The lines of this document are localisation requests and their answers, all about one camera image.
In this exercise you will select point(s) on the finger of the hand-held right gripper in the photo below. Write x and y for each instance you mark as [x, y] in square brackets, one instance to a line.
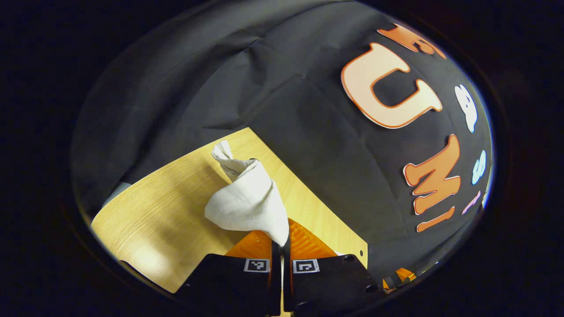
[388, 285]
[405, 275]

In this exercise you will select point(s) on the black backdrop cloth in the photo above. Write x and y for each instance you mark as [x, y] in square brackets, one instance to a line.
[264, 88]

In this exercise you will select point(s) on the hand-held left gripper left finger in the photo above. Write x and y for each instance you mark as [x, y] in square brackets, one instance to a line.
[276, 281]

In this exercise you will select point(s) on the white jeans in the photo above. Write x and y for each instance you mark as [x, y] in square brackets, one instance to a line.
[251, 202]

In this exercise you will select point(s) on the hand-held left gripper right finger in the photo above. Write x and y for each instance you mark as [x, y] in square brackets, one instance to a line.
[326, 281]

